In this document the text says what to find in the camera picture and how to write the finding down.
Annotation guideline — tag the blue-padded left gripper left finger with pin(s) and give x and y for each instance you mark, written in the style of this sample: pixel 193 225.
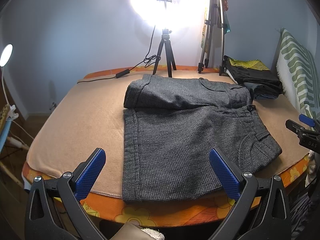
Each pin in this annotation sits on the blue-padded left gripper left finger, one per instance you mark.
pixel 76 185

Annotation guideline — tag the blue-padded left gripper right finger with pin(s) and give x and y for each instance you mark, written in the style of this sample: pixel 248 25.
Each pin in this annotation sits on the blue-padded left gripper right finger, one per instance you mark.
pixel 236 184

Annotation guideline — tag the white clip desk lamp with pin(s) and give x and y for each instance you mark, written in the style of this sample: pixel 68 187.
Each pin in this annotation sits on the white clip desk lamp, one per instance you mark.
pixel 5 57

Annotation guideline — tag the green striped pillow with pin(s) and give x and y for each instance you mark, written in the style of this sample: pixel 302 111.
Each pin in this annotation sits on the green striped pillow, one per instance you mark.
pixel 297 72

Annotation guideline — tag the bright ring light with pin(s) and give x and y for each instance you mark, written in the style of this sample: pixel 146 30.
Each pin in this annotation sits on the bright ring light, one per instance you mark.
pixel 179 16

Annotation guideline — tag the grey folded garment in stack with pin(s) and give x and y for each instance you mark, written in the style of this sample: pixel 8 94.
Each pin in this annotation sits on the grey folded garment in stack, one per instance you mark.
pixel 260 91

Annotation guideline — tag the black and yellow folded garment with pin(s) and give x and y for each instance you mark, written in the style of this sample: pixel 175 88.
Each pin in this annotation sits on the black and yellow folded garment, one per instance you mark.
pixel 253 71

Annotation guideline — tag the grey checked short pants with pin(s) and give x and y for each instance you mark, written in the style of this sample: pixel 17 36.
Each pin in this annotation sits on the grey checked short pants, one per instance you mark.
pixel 170 127

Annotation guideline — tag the tall silver tripod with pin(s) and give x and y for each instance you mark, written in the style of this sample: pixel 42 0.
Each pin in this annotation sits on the tall silver tripod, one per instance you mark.
pixel 202 67

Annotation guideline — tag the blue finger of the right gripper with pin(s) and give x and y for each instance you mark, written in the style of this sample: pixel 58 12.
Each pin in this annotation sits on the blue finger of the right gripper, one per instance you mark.
pixel 307 120

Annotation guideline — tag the small black tripod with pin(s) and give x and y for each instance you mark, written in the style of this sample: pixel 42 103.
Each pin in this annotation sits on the small black tripod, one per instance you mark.
pixel 165 44

